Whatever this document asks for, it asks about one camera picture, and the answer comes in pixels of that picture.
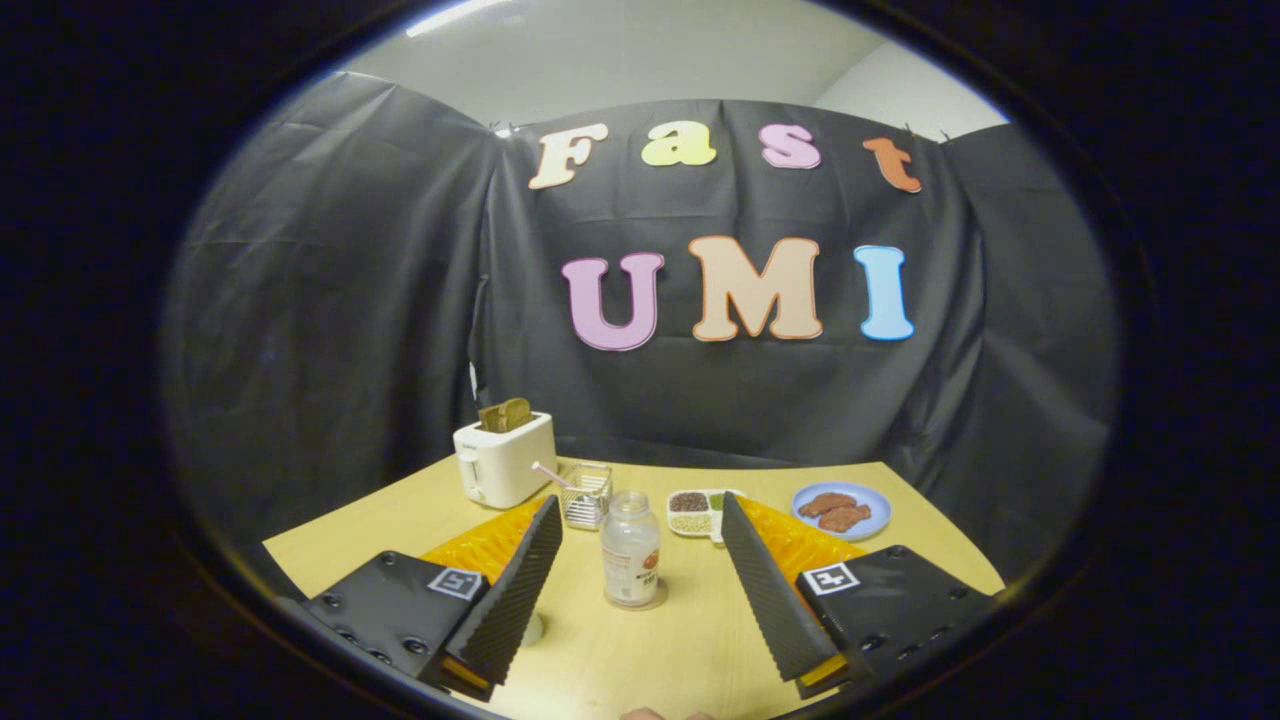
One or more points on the white divided bean dish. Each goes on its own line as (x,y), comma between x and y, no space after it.
(692,512)

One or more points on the brown toast slices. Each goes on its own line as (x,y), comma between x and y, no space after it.
(505,413)

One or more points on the black backdrop cloth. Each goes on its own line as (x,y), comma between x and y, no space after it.
(350,300)

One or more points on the brown meat piece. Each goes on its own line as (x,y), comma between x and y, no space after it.
(846,518)
(826,502)

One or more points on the pink straw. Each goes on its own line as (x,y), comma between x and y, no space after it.
(552,475)

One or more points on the white toaster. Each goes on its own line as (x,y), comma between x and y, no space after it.
(505,462)

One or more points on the wooden table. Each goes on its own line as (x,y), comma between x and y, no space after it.
(650,660)

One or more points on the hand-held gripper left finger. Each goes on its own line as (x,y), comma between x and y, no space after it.
(518,585)

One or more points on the white cup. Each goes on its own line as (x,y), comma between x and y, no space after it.
(534,630)

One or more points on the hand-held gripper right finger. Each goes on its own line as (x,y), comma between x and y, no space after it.
(768,590)

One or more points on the blue plate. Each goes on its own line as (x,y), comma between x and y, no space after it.
(872,505)

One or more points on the clear juice bottle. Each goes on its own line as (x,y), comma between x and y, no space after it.
(630,555)

